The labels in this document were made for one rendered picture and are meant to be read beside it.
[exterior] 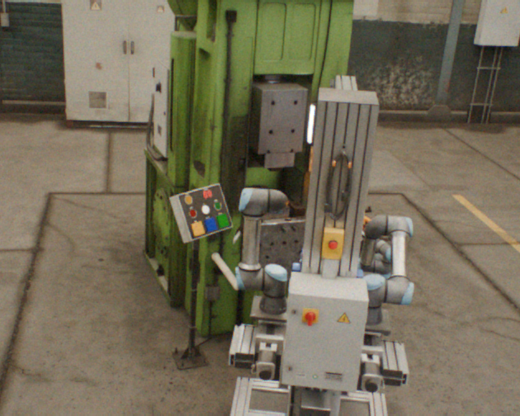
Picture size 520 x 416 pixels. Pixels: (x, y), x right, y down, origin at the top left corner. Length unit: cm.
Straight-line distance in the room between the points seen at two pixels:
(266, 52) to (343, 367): 205
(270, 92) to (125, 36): 536
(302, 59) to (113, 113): 549
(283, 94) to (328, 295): 166
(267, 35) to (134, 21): 521
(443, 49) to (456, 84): 58
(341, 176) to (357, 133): 20
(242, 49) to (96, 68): 540
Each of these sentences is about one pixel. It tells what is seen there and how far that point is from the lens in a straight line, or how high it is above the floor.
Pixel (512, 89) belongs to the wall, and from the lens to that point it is 1187.
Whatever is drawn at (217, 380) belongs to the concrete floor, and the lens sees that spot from 465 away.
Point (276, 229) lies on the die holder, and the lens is 461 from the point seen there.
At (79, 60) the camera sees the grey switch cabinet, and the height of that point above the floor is 88.
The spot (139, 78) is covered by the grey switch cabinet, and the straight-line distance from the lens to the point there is 964.
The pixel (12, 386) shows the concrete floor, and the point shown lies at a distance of 469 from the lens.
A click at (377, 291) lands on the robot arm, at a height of 100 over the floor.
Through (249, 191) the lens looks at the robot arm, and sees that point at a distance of 354.
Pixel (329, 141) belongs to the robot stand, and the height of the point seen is 186.
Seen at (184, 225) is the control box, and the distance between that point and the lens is 417.
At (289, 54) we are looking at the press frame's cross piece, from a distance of 451.
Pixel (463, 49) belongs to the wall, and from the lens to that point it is 1135.
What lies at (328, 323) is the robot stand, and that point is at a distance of 316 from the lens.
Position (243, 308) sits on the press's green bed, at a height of 21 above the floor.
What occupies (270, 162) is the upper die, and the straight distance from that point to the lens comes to 448.
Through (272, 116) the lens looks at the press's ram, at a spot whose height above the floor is 160.
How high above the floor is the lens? 269
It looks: 22 degrees down
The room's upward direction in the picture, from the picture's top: 4 degrees clockwise
